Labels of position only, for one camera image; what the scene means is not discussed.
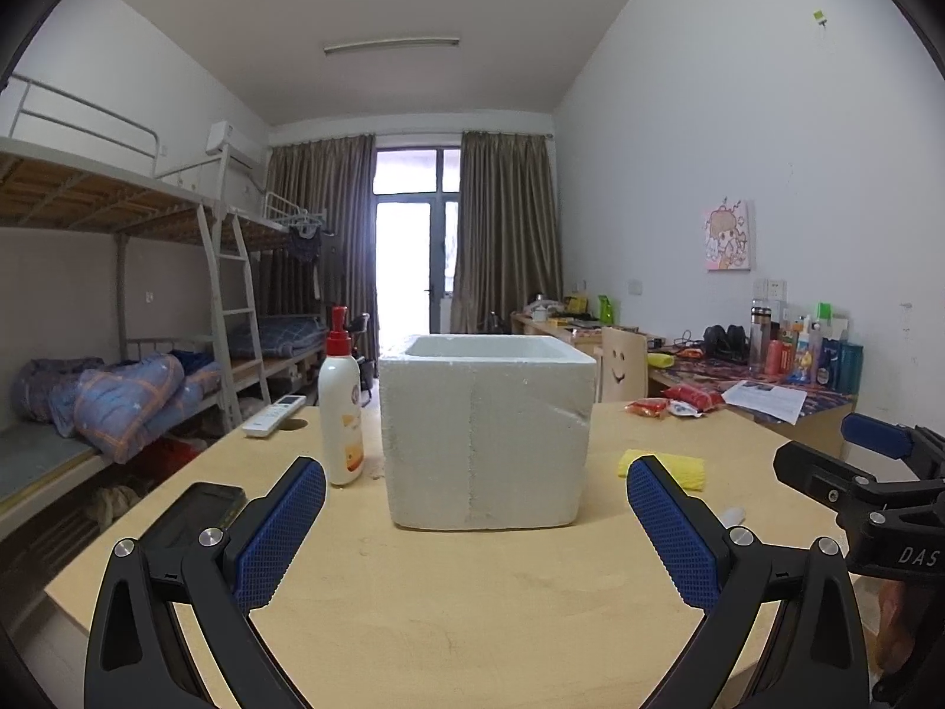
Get black rectangular device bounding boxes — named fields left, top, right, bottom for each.
left=144, top=482, right=247, bottom=566

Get white air conditioner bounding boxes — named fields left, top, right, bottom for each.
left=207, top=122, right=266, bottom=168

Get steel thermos bottle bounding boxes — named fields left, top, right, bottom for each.
left=749, top=300, right=773, bottom=372

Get large red snack packet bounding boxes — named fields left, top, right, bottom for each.
left=668, top=384, right=726, bottom=415

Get ceiling tube light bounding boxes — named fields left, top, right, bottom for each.
left=323, top=35, right=460, bottom=57

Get wooden chair with smiley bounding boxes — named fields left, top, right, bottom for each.
left=598, top=325, right=651, bottom=404

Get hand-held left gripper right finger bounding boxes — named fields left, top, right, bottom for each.
left=626, top=456, right=871, bottom=709

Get blue checked quilt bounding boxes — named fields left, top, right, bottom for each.
left=13, top=353, right=224, bottom=463

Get black headphones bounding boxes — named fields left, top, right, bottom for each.
left=703, top=325, right=749, bottom=362

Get light wooden desk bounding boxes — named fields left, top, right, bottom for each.
left=511, top=310, right=666, bottom=357

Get white remote control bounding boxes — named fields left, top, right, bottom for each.
left=243, top=395, right=307, bottom=439

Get white lotion bottle red pump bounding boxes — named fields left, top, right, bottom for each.
left=317, top=306, right=366, bottom=487

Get brown curtain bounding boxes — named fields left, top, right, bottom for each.
left=452, top=131, right=566, bottom=336
left=266, top=134, right=377, bottom=344

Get red bag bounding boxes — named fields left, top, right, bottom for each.
left=148, top=437, right=205, bottom=471

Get hanging dark garment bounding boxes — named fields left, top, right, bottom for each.
left=284, top=214, right=327, bottom=264

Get pink cartoon wall poster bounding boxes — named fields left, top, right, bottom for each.
left=703, top=199, right=756, bottom=273

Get dark blue bedding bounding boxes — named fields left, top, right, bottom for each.
left=247, top=314, right=330, bottom=360

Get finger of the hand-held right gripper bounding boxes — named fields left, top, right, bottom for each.
left=774, top=441, right=945, bottom=533
left=842, top=412, right=945, bottom=481

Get printed paper sheet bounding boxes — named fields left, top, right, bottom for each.
left=722, top=379, right=810, bottom=427

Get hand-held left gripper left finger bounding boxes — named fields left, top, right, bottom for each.
left=83, top=456, right=327, bottom=709

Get glass balcony door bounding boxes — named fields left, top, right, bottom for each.
left=373, top=149, right=465, bottom=336

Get white metal bunk bed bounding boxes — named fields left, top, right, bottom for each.
left=0, top=74, right=276, bottom=533
left=221, top=188, right=374, bottom=400

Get person's right hand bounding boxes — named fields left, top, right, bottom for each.
left=878, top=580, right=921, bottom=669

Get white foam box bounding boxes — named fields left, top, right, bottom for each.
left=378, top=334, right=598, bottom=531

